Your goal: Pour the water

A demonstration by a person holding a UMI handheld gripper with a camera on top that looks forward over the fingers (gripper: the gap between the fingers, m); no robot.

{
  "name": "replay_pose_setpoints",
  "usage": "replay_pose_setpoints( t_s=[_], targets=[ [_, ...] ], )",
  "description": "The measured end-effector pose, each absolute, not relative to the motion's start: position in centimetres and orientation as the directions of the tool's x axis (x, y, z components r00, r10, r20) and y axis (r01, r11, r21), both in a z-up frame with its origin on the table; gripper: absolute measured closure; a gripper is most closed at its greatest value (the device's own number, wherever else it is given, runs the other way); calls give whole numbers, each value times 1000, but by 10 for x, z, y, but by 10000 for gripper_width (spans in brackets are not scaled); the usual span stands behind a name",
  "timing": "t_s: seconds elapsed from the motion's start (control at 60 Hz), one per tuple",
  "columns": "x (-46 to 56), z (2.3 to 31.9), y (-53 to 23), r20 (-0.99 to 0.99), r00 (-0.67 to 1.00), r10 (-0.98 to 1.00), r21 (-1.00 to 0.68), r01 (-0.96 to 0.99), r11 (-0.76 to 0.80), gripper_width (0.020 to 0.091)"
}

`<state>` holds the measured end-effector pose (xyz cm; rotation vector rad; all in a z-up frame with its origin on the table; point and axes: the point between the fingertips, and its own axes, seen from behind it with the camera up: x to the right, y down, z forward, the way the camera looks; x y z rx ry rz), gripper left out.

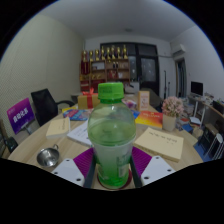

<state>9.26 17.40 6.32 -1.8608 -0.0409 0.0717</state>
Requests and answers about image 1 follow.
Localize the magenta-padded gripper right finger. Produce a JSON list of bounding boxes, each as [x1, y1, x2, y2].
[[129, 146, 177, 188]]

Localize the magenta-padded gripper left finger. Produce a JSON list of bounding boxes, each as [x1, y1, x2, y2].
[[51, 147, 98, 189]]

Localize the green drink bottle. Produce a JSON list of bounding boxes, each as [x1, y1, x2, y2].
[[87, 82, 137, 190]]

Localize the small steel cup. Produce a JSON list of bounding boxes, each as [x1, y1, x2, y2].
[[35, 143, 61, 168]]

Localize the large beige book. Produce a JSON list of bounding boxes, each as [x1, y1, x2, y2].
[[133, 126, 185, 164]]

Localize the white booklet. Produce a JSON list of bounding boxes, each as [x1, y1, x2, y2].
[[66, 119, 94, 148]]

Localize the small beige book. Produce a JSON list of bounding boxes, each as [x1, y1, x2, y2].
[[45, 116, 72, 140]]

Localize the orange yellow book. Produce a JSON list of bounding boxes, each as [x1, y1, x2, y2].
[[134, 110, 164, 130]]

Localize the blue printed booklet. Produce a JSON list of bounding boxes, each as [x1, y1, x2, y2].
[[62, 108, 93, 122]]

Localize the yellow booklet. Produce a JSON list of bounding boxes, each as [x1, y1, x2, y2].
[[61, 105, 78, 114]]

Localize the black mesh chair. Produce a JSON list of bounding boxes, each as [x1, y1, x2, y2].
[[0, 136, 19, 156]]

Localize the pink flowers in white pot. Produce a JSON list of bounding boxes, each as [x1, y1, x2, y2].
[[161, 96, 185, 132]]

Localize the black office chair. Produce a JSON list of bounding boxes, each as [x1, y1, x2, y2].
[[30, 88, 76, 127]]

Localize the standing orange card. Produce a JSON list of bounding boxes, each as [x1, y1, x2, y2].
[[137, 90, 151, 113]]

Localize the pink wrapped package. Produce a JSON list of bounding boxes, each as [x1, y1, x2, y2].
[[121, 98, 138, 111]]

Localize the brown armchair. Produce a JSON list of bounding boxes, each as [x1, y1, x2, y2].
[[149, 88, 165, 108]]

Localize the purple sign board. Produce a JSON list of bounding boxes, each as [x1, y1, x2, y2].
[[6, 97, 36, 135]]

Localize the yellow gift box red ribbon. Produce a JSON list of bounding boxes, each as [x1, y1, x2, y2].
[[77, 88, 101, 110]]

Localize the black tripod stand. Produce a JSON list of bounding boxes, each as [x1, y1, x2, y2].
[[162, 69, 172, 99]]

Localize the black computer monitor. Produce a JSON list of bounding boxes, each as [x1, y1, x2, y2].
[[190, 81, 204, 98]]

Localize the black framed glass door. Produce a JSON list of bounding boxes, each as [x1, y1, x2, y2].
[[99, 42, 160, 96]]

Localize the wooden shelf unit with trophies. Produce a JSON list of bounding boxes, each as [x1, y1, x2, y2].
[[79, 44, 131, 93]]

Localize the white air conditioner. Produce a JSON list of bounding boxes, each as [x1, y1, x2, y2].
[[169, 43, 187, 59]]

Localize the long wooden wall desk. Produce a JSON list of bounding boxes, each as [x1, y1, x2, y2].
[[188, 94, 224, 141]]

